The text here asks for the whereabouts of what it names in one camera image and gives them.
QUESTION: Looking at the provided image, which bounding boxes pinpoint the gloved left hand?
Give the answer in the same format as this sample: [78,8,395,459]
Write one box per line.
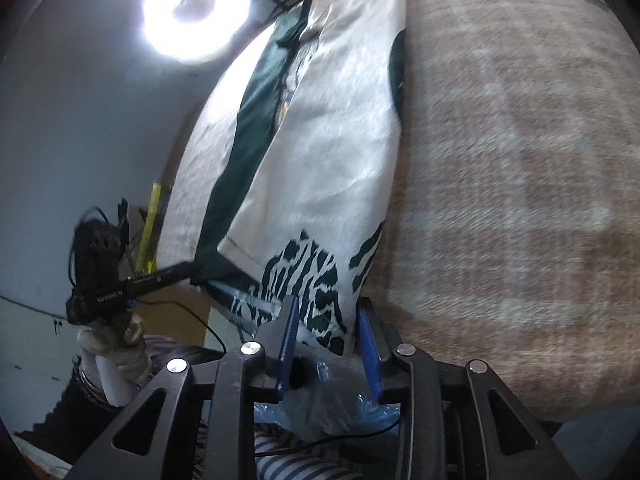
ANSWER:
[77,312,152,390]

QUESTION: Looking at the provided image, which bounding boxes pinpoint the green patterned scarf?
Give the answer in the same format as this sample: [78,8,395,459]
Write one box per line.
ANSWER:
[195,12,405,356]

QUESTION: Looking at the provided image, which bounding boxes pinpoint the white shiny cloth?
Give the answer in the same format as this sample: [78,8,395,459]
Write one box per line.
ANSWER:
[218,0,406,280]

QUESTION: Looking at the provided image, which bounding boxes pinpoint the blue plastic bag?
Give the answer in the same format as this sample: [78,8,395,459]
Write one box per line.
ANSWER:
[254,356,399,441]

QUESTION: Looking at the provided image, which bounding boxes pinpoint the yellow black tripod stand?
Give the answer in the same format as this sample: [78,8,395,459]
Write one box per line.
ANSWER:
[134,183,171,274]

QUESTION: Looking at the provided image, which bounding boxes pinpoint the plaid bed blanket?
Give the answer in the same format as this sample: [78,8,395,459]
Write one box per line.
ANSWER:
[157,0,639,420]

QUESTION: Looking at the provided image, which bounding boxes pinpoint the ring light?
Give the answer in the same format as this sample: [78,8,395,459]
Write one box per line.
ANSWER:
[142,0,250,64]

